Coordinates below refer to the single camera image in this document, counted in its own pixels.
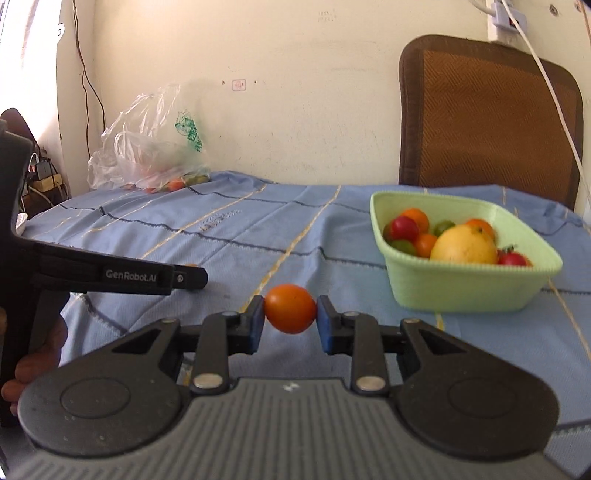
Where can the clear plastic bag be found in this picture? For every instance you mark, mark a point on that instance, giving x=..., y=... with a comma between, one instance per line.
x=138, y=157

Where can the large yellow grapefruit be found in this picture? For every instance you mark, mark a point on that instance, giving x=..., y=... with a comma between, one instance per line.
x=464, y=249

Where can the brown woven chair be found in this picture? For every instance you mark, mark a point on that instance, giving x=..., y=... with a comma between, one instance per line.
x=485, y=115

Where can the brownish green fruit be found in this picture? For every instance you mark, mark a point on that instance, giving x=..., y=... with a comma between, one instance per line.
x=387, y=231

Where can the bagged orange fruit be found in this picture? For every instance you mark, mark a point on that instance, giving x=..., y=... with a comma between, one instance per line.
x=175, y=185

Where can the small wall label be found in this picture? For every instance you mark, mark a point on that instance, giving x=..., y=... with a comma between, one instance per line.
x=238, y=85

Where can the black charger box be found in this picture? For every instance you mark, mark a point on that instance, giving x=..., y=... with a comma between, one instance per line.
x=42, y=168

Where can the white power strip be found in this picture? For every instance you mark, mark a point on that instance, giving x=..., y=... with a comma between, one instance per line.
x=505, y=23

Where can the light green plastic basket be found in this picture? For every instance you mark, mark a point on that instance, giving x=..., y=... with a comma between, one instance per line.
x=461, y=290

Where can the large orange tangerine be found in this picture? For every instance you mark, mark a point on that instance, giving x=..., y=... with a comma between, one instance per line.
x=481, y=228

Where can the orange cherry tomato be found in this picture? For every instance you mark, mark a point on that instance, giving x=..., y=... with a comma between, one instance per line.
x=290, y=308

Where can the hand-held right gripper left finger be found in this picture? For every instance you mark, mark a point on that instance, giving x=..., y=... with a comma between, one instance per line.
x=256, y=323

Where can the person's left hand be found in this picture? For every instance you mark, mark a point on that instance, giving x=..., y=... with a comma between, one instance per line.
x=46, y=355

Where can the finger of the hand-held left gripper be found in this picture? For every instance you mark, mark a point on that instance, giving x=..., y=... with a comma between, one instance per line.
x=129, y=277

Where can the green lime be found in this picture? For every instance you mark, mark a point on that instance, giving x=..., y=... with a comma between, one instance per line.
x=444, y=227
x=402, y=247

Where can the small red tomato with stem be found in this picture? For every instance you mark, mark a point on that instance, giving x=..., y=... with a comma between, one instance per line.
x=511, y=258

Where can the beige power strip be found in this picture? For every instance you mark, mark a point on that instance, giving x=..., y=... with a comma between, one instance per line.
x=46, y=184

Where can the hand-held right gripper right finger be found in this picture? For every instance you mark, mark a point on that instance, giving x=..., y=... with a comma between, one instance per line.
x=325, y=327

